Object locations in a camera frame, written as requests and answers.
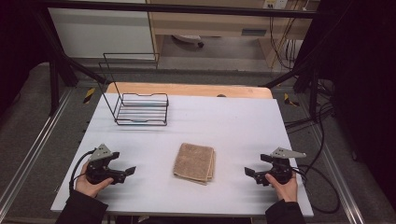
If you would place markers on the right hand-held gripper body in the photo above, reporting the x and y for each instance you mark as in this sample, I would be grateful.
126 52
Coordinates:
280 168

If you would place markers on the white chair base with castor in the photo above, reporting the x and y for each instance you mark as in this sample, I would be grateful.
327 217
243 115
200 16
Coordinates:
189 39

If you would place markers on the black metal frame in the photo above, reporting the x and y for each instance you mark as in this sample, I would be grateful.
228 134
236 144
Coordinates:
59 62

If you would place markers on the person's right hand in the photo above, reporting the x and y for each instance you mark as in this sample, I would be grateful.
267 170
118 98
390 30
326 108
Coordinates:
285 188

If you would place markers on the person's left hand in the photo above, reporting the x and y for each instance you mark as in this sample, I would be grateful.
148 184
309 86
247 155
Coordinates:
90 186

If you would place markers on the black curtain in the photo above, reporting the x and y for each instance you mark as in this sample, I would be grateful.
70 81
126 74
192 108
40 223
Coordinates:
364 93

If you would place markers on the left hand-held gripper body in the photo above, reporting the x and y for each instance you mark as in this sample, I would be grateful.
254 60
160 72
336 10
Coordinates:
99 169

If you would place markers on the brown towel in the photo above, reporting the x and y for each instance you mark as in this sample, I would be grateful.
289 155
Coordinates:
194 163

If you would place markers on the aluminium floor rail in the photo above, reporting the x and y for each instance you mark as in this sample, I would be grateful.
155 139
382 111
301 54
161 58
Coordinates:
337 174
28 149

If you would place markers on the white wall power strip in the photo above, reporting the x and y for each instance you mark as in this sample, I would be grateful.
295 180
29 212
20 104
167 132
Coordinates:
275 3

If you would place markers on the yellow black tape marker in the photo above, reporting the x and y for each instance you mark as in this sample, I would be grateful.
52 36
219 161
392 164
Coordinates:
88 95
289 100

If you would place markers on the white cabinet panel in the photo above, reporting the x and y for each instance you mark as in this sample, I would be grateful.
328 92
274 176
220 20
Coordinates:
99 32

